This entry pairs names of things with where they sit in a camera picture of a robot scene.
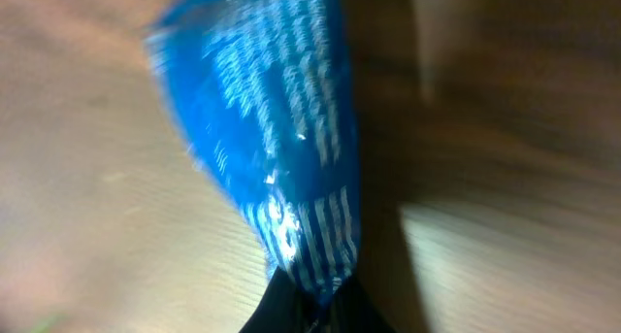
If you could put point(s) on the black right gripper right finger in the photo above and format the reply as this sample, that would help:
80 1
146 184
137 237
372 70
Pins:
352 311

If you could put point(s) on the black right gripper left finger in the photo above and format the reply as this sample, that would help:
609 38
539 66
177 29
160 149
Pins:
284 308

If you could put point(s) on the blue oreo cookie pack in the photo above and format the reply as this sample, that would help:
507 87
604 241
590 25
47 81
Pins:
262 92

